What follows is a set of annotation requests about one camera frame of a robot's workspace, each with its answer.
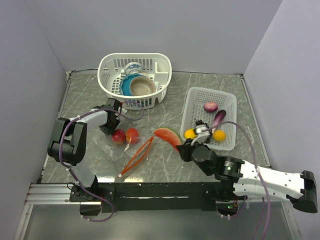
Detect blue plate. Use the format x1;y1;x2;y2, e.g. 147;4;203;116
119;74;139;96

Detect yellow fake lemon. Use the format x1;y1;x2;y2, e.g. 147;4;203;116
183;128;197;140

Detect purple fake onion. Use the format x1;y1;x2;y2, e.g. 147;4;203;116
203;101;219;113

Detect white dish rack basket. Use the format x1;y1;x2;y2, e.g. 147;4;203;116
97;53;172;110

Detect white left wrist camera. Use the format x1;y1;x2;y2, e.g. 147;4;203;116
115;108;127;121

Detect blue white porcelain bowl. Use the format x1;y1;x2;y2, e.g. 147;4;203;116
124;62;143;76

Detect white perforated plastic basket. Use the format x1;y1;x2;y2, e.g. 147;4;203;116
179;87;237;151

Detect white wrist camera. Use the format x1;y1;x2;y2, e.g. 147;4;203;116
191;124;212;146
115;108;127;121

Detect fake watermelon slice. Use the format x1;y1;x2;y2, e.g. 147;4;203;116
153;127;182;151

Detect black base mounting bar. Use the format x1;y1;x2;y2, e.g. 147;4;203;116
69;182;245;213

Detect purple fake eggplant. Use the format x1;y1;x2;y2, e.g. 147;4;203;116
212;109;227;131

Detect small yellow fake fruit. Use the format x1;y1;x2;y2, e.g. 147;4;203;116
212;129;227;142

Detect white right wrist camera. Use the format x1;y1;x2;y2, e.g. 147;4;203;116
191;124;212;146

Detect orange fake persimmon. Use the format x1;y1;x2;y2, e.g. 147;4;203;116
125;128;140;144

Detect red fake apple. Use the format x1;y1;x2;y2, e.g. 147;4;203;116
111;129;126;144

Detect clear zip top bag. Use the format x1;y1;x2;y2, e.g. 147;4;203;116
93;132;154;179

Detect beige ceramic bowl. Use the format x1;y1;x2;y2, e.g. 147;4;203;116
130;76;156;96

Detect dark fake grapes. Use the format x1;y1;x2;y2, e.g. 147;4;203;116
195;119;209;129

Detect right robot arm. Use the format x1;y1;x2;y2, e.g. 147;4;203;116
176;139;318;214

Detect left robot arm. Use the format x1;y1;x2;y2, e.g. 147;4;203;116
47;98;122;201

